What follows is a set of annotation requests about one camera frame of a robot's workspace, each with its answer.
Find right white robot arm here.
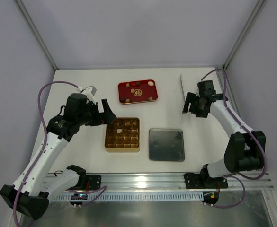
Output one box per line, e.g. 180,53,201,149
182,80,266,189

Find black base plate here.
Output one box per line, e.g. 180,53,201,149
183,173,229,189
86,175,102,191

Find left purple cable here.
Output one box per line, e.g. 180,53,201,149
12,81,107,225

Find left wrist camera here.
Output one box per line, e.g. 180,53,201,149
82,86,97,96

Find purple cable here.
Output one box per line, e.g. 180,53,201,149
201,68,269,208
12,81,107,225

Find gold chocolate box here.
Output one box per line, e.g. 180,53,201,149
104,117,140,153

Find red chocolate tray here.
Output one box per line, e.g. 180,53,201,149
117,79,158,105

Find slotted cable duct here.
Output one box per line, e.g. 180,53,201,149
54,191,204,202

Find metal tongs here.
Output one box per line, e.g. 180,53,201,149
180,74,186,103

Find silver tin lid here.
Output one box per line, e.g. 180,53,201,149
148,128,185,162

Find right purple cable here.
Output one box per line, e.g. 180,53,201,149
201,68,269,208

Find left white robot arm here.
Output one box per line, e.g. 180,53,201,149
0,93,116,220

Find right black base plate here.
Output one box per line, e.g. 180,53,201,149
183,173,229,189

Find aluminium rail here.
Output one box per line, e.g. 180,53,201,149
99,172,274,190

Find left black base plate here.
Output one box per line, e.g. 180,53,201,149
86,175,102,191

